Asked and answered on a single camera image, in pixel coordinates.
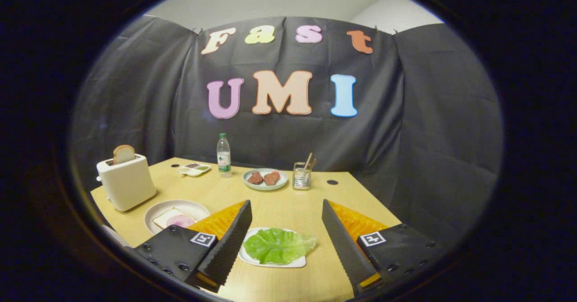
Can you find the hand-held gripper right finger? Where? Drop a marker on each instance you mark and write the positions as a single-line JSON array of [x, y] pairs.
[[345, 243]]

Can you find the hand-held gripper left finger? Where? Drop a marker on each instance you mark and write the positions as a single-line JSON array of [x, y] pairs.
[[232, 241]]

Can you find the green lettuce leaf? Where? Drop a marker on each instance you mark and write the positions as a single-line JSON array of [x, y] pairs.
[[277, 246]]

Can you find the pink ham slice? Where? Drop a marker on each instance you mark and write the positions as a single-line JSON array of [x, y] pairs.
[[180, 221]]

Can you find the white square plate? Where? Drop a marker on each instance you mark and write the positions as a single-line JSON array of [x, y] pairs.
[[288, 262]]

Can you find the brown meat patty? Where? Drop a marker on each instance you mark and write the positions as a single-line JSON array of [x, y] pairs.
[[255, 178], [272, 178]]

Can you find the pale blue round plate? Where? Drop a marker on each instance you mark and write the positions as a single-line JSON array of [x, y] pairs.
[[265, 181]]

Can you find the white round plate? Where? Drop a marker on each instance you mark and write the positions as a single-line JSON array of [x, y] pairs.
[[171, 209]]

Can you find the white bread slice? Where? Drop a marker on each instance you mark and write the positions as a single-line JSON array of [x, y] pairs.
[[166, 217]]

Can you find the clear glass utensil holder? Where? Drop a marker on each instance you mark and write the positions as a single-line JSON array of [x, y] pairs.
[[301, 178]]

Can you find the small white sauce tray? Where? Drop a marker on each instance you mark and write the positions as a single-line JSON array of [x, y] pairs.
[[194, 170]]

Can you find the clear plastic water bottle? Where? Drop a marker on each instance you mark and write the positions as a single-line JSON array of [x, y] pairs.
[[223, 157]]

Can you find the wooden chopsticks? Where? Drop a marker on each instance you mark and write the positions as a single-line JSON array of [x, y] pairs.
[[308, 163]]

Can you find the white toaster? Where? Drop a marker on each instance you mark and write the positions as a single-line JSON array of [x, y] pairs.
[[128, 182]]

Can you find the black backdrop cloth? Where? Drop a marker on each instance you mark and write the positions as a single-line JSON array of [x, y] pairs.
[[405, 126]]

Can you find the toasted bread slice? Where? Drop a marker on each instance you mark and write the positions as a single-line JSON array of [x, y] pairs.
[[123, 153]]

